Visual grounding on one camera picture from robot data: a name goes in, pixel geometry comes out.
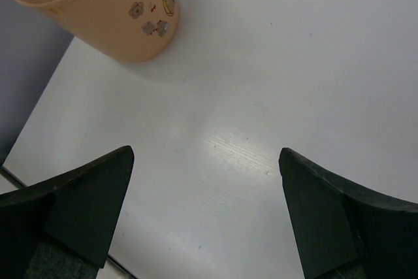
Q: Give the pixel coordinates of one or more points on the orange plastic bin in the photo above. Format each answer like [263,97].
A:
[129,31]

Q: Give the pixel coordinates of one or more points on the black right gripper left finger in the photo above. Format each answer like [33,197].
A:
[63,227]

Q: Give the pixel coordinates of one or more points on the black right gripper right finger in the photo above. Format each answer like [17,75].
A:
[343,229]

